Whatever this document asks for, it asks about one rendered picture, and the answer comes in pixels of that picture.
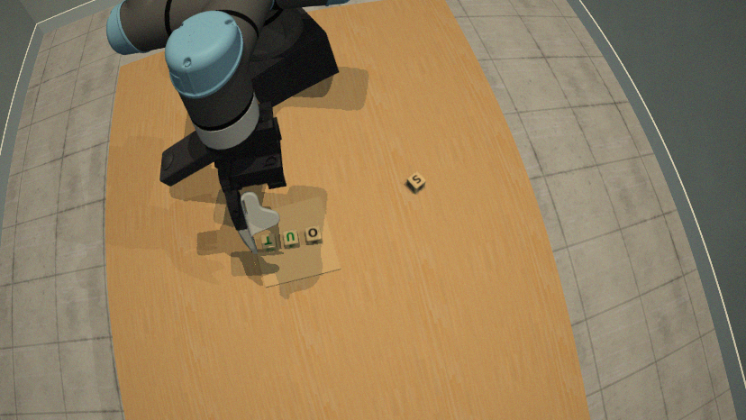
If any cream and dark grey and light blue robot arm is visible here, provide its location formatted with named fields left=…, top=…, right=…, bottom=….
left=106, top=0, right=350, bottom=187

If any beige letter block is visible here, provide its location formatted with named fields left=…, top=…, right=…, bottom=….
left=283, top=229, right=300, bottom=249
left=305, top=225, right=323, bottom=245
left=260, top=233, right=277, bottom=252
left=406, top=171, right=426, bottom=194

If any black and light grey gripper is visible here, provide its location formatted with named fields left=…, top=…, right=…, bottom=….
left=205, top=101, right=287, bottom=254

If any tan square mat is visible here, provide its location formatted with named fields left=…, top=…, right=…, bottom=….
left=253, top=196, right=341, bottom=288

